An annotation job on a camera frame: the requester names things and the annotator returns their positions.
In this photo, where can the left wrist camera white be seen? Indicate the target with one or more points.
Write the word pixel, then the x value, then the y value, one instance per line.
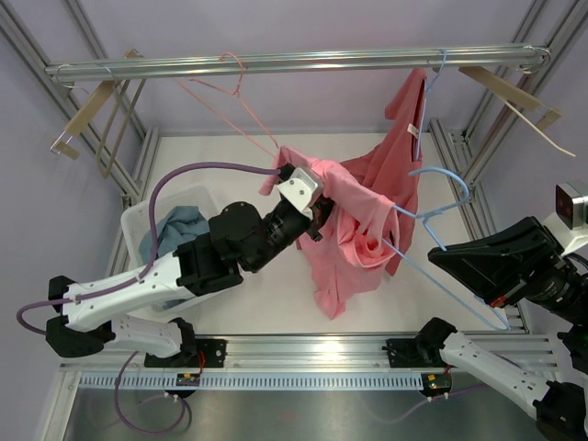
pixel 300 187

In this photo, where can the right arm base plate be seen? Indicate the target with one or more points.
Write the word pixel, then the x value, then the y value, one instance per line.
pixel 407 353

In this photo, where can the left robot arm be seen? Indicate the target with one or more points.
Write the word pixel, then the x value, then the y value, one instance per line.
pixel 98 315

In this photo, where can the aluminium front frame rail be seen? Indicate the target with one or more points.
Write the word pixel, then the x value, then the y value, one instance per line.
pixel 357 352

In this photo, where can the white plastic basket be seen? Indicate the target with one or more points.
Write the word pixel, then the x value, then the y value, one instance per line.
pixel 135 224

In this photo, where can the light pink t-shirt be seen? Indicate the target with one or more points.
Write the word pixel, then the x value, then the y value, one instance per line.
pixel 354 253

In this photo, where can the blue-grey t-shirt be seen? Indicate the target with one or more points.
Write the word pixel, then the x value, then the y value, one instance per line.
pixel 180 225

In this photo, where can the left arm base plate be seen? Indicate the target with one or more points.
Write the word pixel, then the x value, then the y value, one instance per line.
pixel 202 356

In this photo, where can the aluminium hanging rail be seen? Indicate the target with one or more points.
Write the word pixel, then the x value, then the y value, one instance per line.
pixel 521 55

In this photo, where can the white slotted cable duct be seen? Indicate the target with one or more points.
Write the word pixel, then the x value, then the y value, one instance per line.
pixel 252 381

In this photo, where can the pink wire hanger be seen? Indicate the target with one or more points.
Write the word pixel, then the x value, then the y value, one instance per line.
pixel 237 95

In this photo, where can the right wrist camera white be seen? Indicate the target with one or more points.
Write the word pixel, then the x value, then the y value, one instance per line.
pixel 568 223

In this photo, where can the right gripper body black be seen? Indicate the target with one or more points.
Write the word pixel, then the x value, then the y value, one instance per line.
pixel 562 289

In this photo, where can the dark pink t-shirt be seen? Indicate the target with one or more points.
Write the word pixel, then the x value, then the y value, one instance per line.
pixel 387 168

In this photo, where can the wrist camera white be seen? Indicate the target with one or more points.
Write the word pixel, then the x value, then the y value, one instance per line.
pixel 300 187
pixel 568 223

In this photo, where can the left beige clip hanger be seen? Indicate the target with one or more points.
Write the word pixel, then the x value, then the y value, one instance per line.
pixel 113 87

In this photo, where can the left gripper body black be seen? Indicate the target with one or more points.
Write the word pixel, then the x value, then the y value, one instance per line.
pixel 287 232

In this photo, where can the beige clip hanger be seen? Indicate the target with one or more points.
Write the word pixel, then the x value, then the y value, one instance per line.
pixel 514 98
pixel 113 87

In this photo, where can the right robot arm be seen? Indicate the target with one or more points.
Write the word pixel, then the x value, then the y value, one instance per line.
pixel 559 409

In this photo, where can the right beige clip hanger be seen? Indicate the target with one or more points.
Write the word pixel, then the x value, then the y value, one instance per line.
pixel 514 98

